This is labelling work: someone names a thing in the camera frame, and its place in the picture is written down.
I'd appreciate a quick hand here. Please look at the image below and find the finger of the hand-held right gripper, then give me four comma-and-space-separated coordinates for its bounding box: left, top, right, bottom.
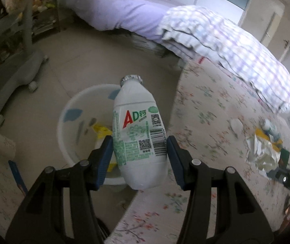
267, 166, 290, 199

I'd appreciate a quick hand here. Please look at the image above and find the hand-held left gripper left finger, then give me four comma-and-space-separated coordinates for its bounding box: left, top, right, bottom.
5, 135, 115, 244

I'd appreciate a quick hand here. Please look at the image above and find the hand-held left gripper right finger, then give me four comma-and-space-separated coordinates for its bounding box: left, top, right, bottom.
166, 135, 275, 244

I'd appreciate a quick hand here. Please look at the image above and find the yellow snack wrapper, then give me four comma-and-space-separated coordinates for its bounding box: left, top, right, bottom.
91, 123, 114, 143

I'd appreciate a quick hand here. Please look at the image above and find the white yellow wrapper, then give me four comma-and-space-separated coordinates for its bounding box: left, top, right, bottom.
247, 127, 290, 177

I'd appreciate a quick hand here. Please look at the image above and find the white plastic basin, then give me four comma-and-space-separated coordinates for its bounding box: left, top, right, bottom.
57, 84, 135, 192

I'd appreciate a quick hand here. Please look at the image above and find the white plastic drink bottle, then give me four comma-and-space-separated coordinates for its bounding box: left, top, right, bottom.
112, 75, 169, 190

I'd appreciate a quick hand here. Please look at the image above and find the floral bed sheet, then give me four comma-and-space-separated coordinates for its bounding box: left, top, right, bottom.
104, 58, 290, 244

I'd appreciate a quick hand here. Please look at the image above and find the blue white crumpled packet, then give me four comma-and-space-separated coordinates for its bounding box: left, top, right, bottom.
263, 119, 282, 141

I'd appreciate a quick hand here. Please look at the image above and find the white paper scrap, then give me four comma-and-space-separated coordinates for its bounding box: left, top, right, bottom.
230, 119, 243, 139

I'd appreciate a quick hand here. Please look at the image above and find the blue card packet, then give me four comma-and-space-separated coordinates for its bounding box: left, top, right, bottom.
8, 160, 28, 196

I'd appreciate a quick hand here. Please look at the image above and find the grey wheeled stand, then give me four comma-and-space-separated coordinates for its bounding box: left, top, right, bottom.
0, 5, 50, 126

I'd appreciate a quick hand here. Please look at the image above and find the plaid folded blanket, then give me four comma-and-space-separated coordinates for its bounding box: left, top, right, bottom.
157, 5, 290, 113

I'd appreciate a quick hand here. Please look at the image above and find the wooden toy shelf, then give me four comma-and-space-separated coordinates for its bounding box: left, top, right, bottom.
30, 0, 69, 41

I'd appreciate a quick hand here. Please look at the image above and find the white room door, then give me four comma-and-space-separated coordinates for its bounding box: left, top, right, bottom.
239, 0, 290, 64

